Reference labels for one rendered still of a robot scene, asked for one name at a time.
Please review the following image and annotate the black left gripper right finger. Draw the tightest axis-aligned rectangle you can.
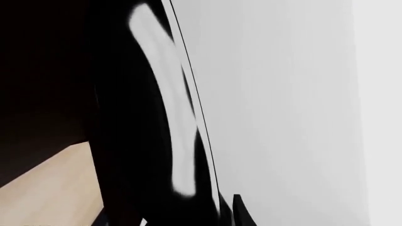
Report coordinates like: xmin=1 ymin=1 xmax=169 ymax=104
xmin=232 ymin=193 xmax=259 ymax=226

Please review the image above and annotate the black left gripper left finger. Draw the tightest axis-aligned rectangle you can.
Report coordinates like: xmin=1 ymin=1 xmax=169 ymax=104
xmin=92 ymin=205 xmax=110 ymax=226

